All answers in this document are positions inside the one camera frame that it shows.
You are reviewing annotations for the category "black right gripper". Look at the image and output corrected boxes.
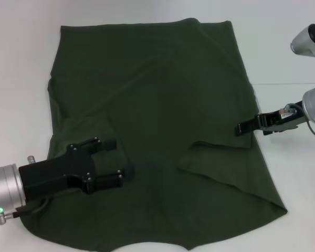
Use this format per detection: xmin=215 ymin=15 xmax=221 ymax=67
xmin=235 ymin=100 xmax=306 ymax=138

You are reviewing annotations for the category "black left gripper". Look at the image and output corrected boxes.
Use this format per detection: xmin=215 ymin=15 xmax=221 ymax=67
xmin=17 ymin=136 xmax=135 ymax=203

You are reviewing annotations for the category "dark green t-shirt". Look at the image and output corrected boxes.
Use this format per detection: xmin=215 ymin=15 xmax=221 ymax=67
xmin=19 ymin=17 xmax=289 ymax=251

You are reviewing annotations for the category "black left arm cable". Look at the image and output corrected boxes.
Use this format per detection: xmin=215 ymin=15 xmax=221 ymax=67
xmin=13 ymin=196 xmax=48 ymax=219

